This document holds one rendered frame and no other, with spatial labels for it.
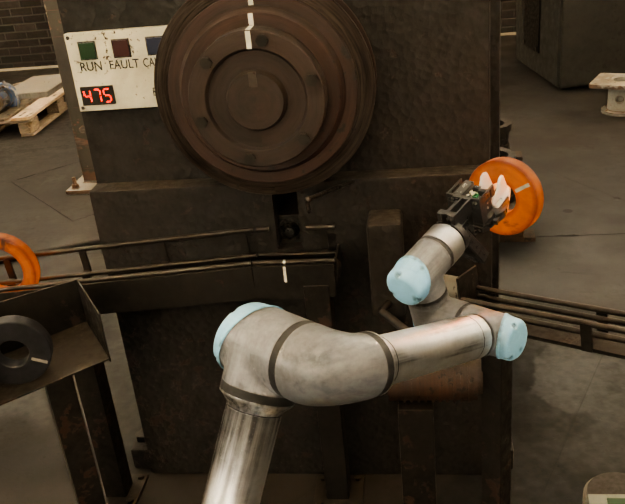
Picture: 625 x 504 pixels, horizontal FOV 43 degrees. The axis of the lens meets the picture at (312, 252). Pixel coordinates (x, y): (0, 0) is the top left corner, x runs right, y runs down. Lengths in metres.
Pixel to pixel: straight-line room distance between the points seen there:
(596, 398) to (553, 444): 0.27
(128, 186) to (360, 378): 1.06
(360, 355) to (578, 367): 1.71
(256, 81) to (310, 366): 0.71
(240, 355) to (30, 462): 1.54
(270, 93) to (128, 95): 0.44
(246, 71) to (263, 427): 0.75
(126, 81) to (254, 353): 0.96
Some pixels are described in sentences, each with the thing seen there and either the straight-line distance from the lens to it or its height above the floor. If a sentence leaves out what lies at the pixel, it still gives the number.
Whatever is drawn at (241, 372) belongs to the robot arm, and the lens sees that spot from 1.17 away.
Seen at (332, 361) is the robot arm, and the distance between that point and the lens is 1.09.
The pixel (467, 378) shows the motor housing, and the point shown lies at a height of 0.49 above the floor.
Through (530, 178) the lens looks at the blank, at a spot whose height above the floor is 0.95.
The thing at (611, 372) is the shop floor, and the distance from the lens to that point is 2.75.
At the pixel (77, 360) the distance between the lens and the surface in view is 1.85.
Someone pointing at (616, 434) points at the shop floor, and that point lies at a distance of 2.49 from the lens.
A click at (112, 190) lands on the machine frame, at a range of 2.01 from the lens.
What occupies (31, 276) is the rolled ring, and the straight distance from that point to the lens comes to 2.10.
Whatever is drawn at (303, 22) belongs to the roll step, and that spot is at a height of 1.25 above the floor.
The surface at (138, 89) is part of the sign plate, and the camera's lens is 1.94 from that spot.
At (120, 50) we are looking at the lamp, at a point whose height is 1.20.
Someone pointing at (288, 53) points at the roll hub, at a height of 1.20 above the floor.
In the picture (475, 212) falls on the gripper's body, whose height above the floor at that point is 0.93.
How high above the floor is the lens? 1.52
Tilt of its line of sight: 25 degrees down
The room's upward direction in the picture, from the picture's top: 6 degrees counter-clockwise
